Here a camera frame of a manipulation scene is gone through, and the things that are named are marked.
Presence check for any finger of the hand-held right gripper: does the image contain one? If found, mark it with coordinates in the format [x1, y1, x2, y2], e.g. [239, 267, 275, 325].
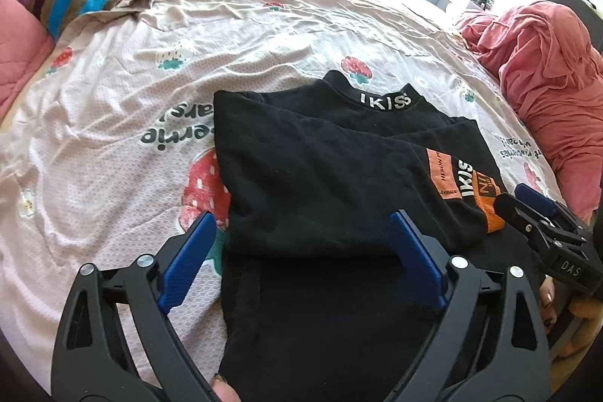
[492, 191, 554, 252]
[513, 183, 589, 238]

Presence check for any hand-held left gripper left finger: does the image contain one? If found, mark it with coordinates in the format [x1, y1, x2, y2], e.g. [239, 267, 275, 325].
[51, 211, 217, 402]

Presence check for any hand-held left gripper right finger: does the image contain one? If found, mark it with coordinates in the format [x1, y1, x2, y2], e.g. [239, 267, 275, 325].
[389, 210, 551, 402]

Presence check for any black sweater with orange cuffs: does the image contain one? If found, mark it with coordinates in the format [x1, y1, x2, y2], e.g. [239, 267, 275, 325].
[213, 70, 542, 402]

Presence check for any person's right forearm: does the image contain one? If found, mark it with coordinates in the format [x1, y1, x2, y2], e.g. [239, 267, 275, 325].
[553, 298, 603, 360]

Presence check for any person's right hand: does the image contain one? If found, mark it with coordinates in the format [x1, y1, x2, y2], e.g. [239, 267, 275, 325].
[536, 277, 563, 337]

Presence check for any person's left hand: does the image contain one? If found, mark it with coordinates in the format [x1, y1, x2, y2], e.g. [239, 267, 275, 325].
[210, 374, 246, 402]

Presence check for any salmon pink duvet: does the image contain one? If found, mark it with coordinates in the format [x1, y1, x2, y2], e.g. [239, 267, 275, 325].
[455, 2, 603, 219]

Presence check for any strawberry printed bedsheet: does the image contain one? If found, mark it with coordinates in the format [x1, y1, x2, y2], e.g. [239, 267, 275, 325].
[0, 0, 594, 402]

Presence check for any pink quilted pillow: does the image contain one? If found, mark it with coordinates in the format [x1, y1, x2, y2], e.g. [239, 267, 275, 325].
[0, 0, 57, 120]

